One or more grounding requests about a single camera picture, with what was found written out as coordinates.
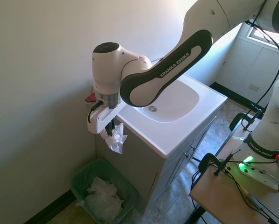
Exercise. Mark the red wrist camera mount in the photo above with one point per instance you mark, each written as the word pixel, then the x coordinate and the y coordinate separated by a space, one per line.
pixel 89 98

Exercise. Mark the round metal cabinet knob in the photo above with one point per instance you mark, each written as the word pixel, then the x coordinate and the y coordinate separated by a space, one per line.
pixel 187 154
pixel 193 147

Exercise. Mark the metal sink drain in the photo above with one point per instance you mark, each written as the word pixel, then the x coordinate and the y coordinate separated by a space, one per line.
pixel 152 108

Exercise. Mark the grey vanity cabinet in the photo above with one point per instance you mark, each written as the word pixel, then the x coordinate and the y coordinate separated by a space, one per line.
pixel 144 168

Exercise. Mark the green plastic trash bin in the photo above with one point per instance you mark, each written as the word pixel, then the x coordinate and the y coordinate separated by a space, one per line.
pixel 127 189

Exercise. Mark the white tissue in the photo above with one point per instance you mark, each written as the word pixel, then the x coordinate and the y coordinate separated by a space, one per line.
pixel 116 142

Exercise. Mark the white sink countertop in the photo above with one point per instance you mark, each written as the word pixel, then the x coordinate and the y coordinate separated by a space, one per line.
pixel 176 130

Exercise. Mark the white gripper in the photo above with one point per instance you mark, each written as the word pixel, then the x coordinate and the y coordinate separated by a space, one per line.
pixel 99 121

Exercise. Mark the black C-clamp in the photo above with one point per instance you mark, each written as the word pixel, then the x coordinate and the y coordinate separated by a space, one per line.
pixel 208 158
pixel 241 116

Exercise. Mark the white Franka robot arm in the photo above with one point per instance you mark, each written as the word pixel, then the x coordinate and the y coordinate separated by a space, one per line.
pixel 153 77

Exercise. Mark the beige wall outlet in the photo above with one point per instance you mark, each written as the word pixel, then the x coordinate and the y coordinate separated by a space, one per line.
pixel 254 87

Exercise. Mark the window with white frame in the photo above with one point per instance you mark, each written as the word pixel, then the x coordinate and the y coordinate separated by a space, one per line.
pixel 267 37

